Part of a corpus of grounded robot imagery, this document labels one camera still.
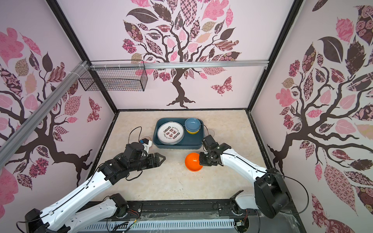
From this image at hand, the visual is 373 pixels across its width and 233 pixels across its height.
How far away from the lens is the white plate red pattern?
996 millimetres

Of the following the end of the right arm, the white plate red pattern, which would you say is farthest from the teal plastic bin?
the end of the right arm

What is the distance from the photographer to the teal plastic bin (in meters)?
1.00

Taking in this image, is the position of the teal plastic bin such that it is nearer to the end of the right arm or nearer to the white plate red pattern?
the white plate red pattern
